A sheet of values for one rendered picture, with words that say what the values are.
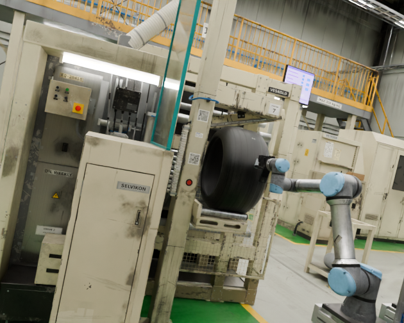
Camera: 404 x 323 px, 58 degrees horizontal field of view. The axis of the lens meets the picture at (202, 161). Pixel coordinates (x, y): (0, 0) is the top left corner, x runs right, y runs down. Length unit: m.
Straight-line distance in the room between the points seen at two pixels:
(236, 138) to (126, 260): 1.07
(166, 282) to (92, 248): 0.96
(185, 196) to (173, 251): 0.38
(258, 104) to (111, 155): 1.48
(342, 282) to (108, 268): 1.02
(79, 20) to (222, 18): 5.22
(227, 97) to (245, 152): 0.57
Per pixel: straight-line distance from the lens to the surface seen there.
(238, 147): 2.35
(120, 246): 1.76
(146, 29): 2.71
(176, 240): 2.52
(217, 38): 2.52
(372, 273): 1.84
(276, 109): 2.92
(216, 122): 2.88
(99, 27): 7.57
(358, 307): 1.87
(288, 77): 6.40
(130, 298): 1.87
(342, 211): 1.76
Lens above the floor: 1.34
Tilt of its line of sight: 3 degrees down
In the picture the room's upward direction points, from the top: 12 degrees clockwise
